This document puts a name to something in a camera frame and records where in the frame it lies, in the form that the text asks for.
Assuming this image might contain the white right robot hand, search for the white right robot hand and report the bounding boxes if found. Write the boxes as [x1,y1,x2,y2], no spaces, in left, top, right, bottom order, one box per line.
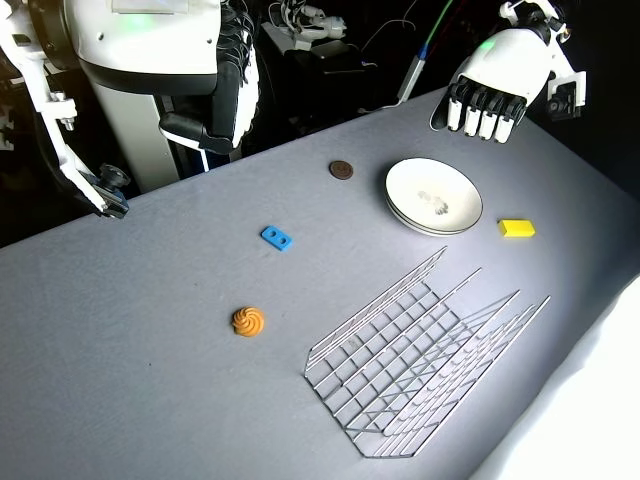
[63,0,261,156]

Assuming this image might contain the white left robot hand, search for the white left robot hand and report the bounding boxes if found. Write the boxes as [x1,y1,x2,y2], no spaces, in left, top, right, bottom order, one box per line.
[429,27,556,145]

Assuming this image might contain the white plate with dark rim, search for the white plate with dark rim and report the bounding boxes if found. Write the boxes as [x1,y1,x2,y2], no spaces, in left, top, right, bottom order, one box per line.
[384,157,485,234]
[384,197,474,238]

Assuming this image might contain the grey adapter with blue plug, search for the grey adapter with blue plug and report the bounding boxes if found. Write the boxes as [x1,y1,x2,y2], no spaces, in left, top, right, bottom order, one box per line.
[396,43,430,103]

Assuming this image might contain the white robot column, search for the white robot column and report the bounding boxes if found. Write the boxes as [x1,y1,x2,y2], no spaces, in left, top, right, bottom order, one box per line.
[88,82,181,194]

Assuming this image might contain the yellow block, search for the yellow block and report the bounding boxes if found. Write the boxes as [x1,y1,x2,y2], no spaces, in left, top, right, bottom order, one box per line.
[497,218,537,239]

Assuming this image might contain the black box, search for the black box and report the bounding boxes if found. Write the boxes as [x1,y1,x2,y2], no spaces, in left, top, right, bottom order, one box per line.
[292,39,369,76]

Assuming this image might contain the blue block with two holes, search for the blue block with two holes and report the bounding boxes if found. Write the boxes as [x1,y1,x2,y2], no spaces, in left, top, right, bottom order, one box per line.
[259,225,295,253]

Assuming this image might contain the orange swirl cookie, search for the orange swirl cookie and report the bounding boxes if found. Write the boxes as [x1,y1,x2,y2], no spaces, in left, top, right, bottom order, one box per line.
[230,306,266,339]

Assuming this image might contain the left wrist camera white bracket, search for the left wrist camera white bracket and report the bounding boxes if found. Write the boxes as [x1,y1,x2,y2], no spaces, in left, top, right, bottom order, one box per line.
[546,71,588,122]

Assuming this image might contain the green cable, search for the green cable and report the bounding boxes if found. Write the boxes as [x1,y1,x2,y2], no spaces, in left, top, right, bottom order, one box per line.
[422,0,456,49]

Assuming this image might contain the white device with cables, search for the white device with cables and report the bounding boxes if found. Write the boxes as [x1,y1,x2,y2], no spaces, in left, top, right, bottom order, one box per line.
[277,0,349,51]

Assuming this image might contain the silver wire dish rack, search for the silver wire dish rack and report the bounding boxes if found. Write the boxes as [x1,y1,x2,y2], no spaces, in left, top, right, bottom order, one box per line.
[303,245,552,460]

